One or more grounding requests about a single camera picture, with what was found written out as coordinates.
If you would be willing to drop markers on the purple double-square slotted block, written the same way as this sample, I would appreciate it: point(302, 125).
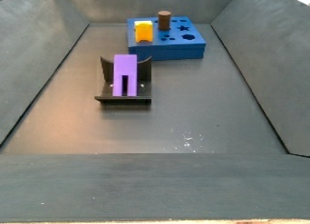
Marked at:
point(124, 67)

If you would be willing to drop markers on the blue shape-sorting board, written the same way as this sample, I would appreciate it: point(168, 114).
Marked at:
point(179, 43)

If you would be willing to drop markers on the black curved holder stand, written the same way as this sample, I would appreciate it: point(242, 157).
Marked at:
point(143, 83)

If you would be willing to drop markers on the yellow arch block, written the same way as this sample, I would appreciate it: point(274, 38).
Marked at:
point(143, 31)

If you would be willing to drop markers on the brown cylinder peg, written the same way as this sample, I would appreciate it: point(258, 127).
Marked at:
point(163, 20)

